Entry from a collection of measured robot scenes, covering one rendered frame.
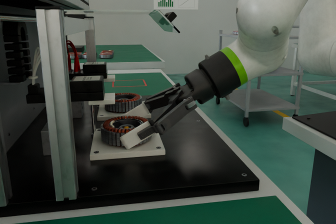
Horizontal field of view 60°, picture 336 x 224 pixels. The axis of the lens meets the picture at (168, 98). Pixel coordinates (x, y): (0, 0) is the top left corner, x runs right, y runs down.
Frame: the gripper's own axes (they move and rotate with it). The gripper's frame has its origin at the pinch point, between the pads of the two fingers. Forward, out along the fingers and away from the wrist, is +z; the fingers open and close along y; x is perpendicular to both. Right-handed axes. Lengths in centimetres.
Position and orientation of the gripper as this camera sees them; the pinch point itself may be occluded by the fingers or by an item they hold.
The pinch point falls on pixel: (128, 128)
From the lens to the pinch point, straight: 65.8
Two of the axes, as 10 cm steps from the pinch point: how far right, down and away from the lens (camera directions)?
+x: -4.8, -8.2, -3.2
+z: -8.6, 5.1, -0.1
